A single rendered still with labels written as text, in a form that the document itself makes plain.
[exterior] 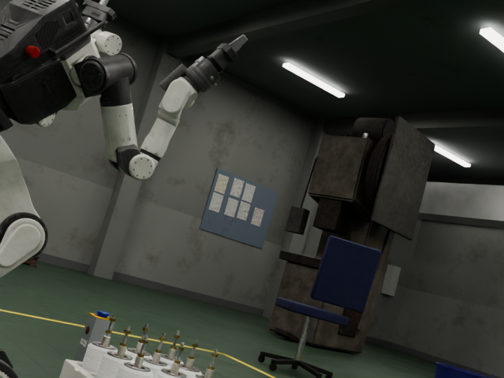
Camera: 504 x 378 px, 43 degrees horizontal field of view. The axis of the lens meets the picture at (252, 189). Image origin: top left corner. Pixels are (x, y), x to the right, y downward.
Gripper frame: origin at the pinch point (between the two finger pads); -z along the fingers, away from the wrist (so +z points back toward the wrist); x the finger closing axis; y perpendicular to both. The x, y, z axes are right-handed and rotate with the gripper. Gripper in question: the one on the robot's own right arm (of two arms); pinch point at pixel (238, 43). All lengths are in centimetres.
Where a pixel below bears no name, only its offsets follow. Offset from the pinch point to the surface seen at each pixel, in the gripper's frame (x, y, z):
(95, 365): -16, 40, 96
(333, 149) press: 575, 261, -111
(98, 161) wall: 777, 99, 137
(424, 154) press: 554, 343, -196
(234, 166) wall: 864, 269, -14
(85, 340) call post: 4, 39, 99
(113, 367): -27, 40, 89
